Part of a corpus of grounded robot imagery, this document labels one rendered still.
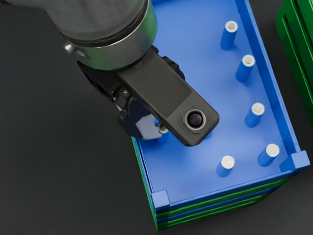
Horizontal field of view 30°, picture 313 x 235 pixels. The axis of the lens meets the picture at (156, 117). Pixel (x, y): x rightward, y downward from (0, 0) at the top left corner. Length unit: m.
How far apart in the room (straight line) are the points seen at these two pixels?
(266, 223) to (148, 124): 0.50
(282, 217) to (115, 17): 0.72
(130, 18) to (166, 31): 0.35
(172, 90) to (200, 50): 0.26
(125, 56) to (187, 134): 0.11
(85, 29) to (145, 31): 0.07
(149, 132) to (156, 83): 0.13
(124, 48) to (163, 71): 0.08
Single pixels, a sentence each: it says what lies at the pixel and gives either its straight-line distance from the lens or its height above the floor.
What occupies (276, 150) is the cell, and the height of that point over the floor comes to 0.39.
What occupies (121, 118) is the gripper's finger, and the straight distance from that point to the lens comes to 0.64.
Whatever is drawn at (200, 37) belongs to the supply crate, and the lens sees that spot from 0.86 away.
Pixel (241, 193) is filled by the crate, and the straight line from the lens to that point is 0.84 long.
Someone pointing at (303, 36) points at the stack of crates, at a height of 0.13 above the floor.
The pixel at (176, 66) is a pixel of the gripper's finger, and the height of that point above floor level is 0.49.
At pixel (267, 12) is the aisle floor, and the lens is 1.25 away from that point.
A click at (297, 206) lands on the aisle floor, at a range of 1.15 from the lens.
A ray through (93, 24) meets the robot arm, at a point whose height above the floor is 0.66.
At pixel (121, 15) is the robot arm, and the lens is 0.50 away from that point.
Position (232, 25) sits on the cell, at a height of 0.39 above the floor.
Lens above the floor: 1.11
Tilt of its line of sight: 75 degrees down
